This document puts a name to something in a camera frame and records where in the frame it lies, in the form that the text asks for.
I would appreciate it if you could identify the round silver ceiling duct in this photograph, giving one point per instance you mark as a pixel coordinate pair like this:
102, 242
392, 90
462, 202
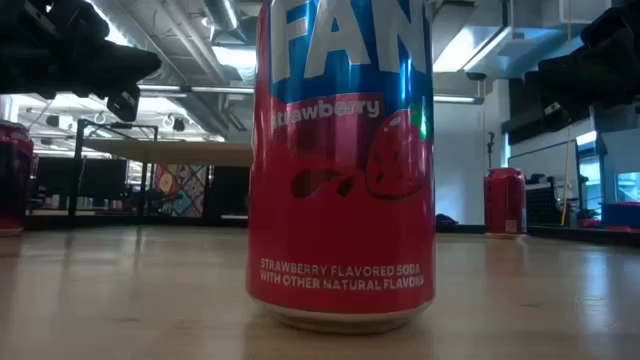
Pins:
222, 14

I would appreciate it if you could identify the thin black stand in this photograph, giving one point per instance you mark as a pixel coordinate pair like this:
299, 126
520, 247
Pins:
491, 147

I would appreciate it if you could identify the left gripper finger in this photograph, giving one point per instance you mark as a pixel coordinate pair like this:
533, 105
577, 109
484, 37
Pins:
123, 104
125, 67

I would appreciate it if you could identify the colourful wall poster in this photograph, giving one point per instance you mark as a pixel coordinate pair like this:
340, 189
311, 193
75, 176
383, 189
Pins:
180, 192

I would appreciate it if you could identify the short ceiling light tube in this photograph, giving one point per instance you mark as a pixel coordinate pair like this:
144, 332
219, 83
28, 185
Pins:
457, 99

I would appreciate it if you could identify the red cola can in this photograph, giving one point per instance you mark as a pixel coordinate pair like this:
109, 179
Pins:
504, 200
15, 175

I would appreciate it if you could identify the long ceiling light tube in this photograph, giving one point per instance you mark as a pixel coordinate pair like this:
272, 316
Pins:
210, 90

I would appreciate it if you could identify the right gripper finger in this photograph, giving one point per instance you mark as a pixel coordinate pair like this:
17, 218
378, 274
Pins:
562, 80

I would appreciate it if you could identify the black bag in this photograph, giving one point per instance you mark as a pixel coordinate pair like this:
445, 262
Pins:
446, 223

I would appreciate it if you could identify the black pegboard rack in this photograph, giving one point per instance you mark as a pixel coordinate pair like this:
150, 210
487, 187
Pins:
542, 205

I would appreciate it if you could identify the rectangular silver ceiling duct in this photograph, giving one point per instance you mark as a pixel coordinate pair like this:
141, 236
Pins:
480, 45

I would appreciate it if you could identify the dark panel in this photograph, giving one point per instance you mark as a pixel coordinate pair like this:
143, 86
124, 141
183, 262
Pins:
229, 192

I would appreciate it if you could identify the strawberry Fanta soda can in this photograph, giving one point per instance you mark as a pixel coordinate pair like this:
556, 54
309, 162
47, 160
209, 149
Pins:
340, 225

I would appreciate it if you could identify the blue plastic bin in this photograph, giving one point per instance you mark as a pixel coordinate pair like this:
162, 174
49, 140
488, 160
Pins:
622, 215

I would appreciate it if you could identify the black monitor screen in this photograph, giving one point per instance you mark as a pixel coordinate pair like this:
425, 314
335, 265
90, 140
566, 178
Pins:
100, 177

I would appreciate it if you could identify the small red object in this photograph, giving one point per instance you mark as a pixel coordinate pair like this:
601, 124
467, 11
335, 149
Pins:
590, 223

